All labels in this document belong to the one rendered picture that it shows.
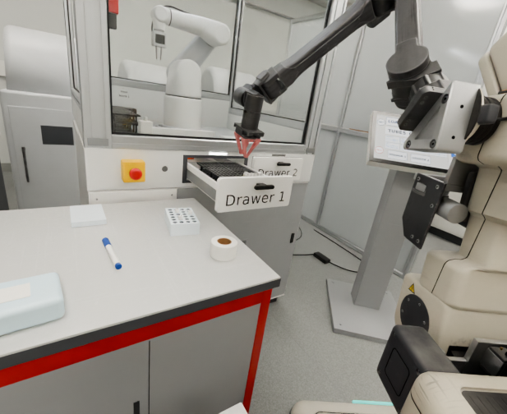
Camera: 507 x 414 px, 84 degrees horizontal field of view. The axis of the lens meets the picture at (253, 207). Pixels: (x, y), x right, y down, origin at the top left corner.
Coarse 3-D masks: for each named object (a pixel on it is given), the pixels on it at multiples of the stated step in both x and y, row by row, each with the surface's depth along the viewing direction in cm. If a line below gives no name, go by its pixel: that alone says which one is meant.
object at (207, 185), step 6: (192, 162) 114; (210, 162) 118; (216, 162) 120; (222, 162) 121; (228, 162) 123; (234, 162) 125; (192, 168) 105; (198, 168) 116; (204, 168) 118; (192, 174) 105; (198, 174) 101; (204, 174) 98; (264, 174) 110; (192, 180) 106; (198, 180) 101; (204, 180) 97; (210, 180) 93; (198, 186) 101; (204, 186) 97; (210, 186) 93; (216, 186) 90; (204, 192) 98; (210, 192) 93
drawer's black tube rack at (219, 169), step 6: (198, 162) 112; (204, 162) 113; (210, 168) 104; (216, 168) 106; (222, 168) 108; (228, 168) 108; (234, 168) 110; (240, 168) 112; (246, 168) 112; (210, 174) 104; (216, 174) 98; (222, 174) 100; (228, 174) 101; (234, 174) 101; (240, 174) 102; (216, 180) 101
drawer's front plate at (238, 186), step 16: (272, 176) 95; (288, 176) 98; (224, 192) 85; (240, 192) 89; (256, 192) 92; (272, 192) 96; (288, 192) 100; (224, 208) 88; (240, 208) 91; (256, 208) 95
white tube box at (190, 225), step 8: (168, 208) 90; (184, 208) 92; (168, 216) 84; (176, 216) 85; (184, 216) 86; (192, 216) 87; (168, 224) 83; (176, 224) 80; (184, 224) 81; (192, 224) 82; (176, 232) 81; (184, 232) 82; (192, 232) 83
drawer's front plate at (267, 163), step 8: (256, 160) 124; (264, 160) 126; (272, 160) 128; (280, 160) 131; (288, 160) 134; (296, 160) 136; (256, 168) 125; (264, 168) 127; (272, 168) 130; (280, 168) 133; (288, 168) 135; (296, 168) 138; (296, 176) 140
